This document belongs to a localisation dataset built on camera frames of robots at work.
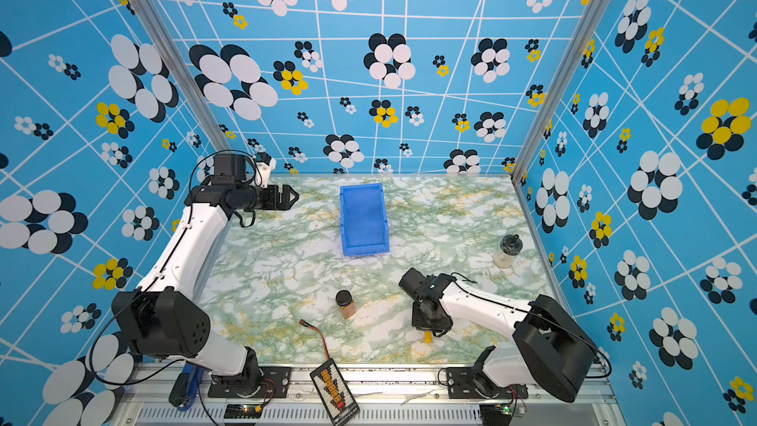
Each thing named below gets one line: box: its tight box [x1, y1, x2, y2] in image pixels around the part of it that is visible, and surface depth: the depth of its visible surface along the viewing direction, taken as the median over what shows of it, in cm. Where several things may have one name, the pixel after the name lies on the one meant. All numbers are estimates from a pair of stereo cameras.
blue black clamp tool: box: [168, 362, 204, 412], surface depth 72 cm
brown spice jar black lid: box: [335, 288, 356, 320], surface depth 80 cm
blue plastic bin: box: [340, 182, 390, 258], surface depth 104 cm
